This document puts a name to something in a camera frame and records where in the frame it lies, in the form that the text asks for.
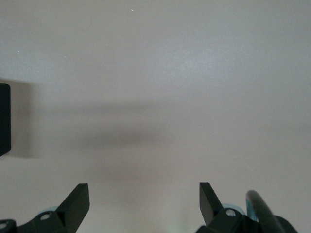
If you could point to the black plastic tray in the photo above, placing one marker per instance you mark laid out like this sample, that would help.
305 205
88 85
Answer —
5 121

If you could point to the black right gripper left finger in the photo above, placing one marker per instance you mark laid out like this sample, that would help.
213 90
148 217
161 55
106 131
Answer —
68 216

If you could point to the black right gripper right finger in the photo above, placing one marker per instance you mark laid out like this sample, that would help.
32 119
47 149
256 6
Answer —
218 221

